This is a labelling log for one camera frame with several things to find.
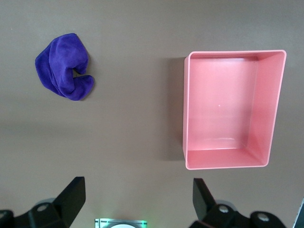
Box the purple microfibre cloth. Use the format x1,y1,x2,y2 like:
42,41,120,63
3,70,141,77
35,33,95,102

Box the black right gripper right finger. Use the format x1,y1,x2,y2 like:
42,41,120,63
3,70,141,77
190,178,286,228

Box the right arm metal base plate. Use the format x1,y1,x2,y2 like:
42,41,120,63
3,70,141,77
94,218,148,228

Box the pink plastic bin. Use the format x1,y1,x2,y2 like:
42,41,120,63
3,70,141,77
182,49,287,171

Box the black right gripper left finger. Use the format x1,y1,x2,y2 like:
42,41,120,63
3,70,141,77
0,176,86,228

